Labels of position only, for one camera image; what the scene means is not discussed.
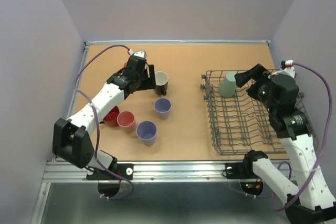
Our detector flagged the aluminium front rail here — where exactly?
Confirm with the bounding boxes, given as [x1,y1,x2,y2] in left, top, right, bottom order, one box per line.
[43,159,297,184]

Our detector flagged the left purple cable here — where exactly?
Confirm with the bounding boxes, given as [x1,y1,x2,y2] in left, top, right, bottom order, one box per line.
[73,44,135,200]

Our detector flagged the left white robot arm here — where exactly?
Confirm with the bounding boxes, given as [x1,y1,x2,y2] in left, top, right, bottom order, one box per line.
[52,51,155,179]

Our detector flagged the purple cup small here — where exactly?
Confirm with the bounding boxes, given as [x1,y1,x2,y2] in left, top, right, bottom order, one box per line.
[154,98,172,120]

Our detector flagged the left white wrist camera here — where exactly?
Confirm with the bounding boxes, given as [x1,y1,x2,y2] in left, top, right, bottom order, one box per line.
[128,49,147,59]

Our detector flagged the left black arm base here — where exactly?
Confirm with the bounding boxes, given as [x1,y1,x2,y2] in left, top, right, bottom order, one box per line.
[86,163,134,181]

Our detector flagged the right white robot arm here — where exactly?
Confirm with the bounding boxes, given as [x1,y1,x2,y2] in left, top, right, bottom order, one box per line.
[233,60,335,223]

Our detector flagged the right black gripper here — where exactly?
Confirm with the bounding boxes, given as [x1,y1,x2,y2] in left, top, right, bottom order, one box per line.
[235,63,277,113]

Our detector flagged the black white-lined mug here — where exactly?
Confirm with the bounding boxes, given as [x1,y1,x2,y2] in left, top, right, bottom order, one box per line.
[154,71,169,96]

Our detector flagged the green plastic cup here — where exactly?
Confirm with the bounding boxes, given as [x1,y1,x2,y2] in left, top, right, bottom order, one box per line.
[218,71,236,98]

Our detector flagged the grey wire dish rack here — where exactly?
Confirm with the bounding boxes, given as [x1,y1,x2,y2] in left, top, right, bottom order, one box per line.
[201,68,318,155]

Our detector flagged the pink cup near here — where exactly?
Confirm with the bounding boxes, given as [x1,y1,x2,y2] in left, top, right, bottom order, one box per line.
[117,111,136,133]

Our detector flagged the red mug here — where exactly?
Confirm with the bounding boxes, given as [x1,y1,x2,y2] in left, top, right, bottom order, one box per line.
[103,106,120,127]

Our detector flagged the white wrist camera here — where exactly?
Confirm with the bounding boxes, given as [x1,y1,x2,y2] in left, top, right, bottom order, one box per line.
[128,49,147,59]
[279,60,296,78]

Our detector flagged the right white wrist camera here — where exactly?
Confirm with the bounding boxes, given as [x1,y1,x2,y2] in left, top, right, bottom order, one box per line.
[279,60,296,78]

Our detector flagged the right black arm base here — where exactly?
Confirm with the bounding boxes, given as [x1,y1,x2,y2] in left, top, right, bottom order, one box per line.
[222,162,254,179]

